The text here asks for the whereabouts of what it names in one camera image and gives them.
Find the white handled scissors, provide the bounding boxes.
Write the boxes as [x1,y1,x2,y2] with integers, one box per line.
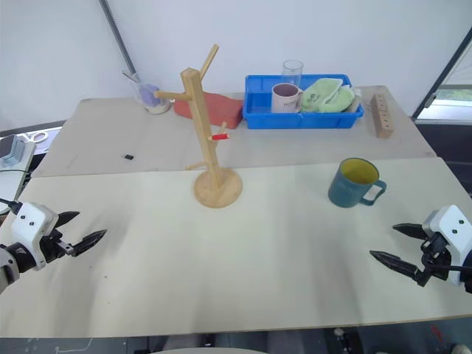
[17,129,49,145]

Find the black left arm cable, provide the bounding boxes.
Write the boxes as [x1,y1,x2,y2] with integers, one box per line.
[0,198,20,215]

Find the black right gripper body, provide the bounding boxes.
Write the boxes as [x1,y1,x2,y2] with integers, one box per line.
[414,235,451,288]

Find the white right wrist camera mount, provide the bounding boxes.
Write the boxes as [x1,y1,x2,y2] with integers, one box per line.
[422,204,472,285]

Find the green cloth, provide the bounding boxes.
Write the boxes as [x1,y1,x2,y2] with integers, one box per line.
[299,77,356,114]

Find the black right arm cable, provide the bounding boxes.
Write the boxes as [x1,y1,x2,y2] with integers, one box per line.
[423,253,472,274]

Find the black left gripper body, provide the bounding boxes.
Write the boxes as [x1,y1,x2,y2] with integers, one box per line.
[39,228,75,264]

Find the clear drinking glass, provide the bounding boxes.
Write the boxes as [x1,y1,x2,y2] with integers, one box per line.
[282,59,305,88]

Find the wooden mug tree stand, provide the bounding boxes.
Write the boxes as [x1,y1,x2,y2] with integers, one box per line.
[153,44,245,210]

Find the clear measuring jug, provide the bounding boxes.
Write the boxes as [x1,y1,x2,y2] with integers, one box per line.
[122,70,173,116]

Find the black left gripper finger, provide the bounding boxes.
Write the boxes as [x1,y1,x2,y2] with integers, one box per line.
[55,210,81,232]
[69,229,108,258]

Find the red cloth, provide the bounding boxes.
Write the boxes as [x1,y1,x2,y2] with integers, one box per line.
[173,91,245,130]

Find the pink and white mug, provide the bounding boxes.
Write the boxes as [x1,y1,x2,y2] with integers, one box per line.
[271,83,305,115]

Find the blue plastic bin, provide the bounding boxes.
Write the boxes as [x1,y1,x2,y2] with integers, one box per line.
[243,74,366,131]

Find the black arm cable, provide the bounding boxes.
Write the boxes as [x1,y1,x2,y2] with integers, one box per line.
[0,198,20,215]
[423,253,472,274]

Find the grey box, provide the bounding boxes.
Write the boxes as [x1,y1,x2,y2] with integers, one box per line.
[0,133,37,169]

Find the grey threaded rod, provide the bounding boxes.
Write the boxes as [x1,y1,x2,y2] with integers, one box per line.
[98,0,139,80]

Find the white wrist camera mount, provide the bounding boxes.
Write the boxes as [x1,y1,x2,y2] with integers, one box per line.
[422,204,472,285]
[10,201,60,271]

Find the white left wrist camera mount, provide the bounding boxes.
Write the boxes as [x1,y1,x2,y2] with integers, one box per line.
[10,201,60,271]

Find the teal mug yellow inside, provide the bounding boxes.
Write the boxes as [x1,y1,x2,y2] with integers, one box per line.
[327,157,388,209]

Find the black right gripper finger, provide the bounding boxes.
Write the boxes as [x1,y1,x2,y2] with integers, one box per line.
[369,250,422,282]
[392,221,429,241]

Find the wooden block with holes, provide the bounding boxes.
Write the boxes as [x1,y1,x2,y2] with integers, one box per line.
[369,93,396,140]

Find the black tent pole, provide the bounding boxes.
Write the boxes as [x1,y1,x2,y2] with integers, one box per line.
[411,27,472,120]

